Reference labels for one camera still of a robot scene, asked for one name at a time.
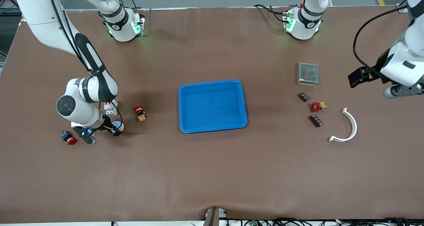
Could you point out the white red circuit breaker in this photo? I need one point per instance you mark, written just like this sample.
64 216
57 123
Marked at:
111 111

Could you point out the brass valve red handwheel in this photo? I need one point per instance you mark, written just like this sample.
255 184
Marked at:
315 107

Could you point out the metal table edge bracket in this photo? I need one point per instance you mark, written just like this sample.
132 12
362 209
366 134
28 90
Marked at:
213 217

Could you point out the dark cylindrical capacitor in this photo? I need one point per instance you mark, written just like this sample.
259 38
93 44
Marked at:
315 120
304 96

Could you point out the white curved pipe clamp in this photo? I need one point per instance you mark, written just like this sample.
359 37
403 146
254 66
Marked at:
354 125

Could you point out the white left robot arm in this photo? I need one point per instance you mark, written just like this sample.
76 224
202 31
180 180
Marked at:
308 21

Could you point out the brown table mat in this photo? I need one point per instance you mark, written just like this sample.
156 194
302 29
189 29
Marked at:
99 179

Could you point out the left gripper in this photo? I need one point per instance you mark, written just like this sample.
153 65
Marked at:
373 71

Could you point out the orange red push button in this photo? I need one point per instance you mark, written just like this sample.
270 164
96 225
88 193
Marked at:
140 113

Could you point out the red black emergency button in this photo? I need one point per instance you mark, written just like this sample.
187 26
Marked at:
68 137

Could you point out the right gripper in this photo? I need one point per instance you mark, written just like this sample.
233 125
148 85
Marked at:
108 123

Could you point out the metal mesh power supply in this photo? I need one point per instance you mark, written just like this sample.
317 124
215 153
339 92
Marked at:
308 73

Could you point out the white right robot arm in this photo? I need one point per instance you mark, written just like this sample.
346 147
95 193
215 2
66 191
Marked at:
36 7

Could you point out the blue plastic tray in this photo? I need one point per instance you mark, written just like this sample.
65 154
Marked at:
212 107

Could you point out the aluminium frame profile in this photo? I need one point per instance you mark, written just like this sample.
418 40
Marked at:
401 8

